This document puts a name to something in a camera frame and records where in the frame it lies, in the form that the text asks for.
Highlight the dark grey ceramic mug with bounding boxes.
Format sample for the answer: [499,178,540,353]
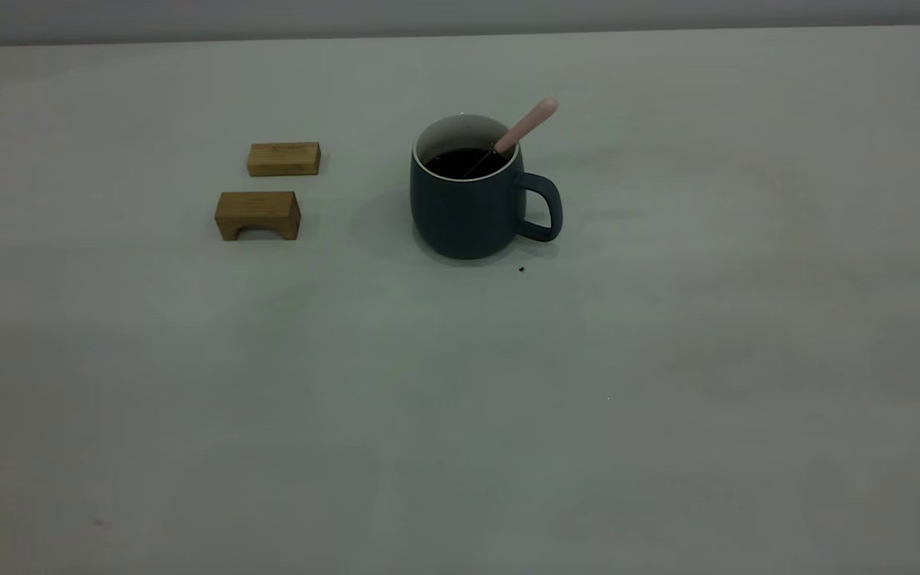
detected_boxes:
[410,113,565,261]

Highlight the arched wooden block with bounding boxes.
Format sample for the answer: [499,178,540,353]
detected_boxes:
[215,191,302,241]

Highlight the flat rectangular wooden block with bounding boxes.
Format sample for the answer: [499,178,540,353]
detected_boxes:
[247,142,322,177]

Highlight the pink handled metal spoon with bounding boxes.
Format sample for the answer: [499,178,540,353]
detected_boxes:
[464,97,560,178]

